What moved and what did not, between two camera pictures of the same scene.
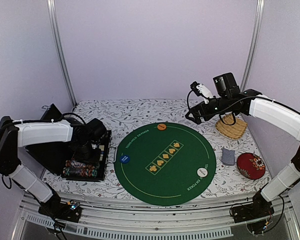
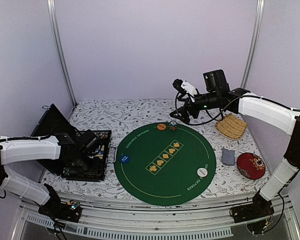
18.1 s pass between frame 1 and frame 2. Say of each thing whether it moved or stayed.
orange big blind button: stayed
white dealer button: stayed
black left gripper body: moved
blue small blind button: stayed
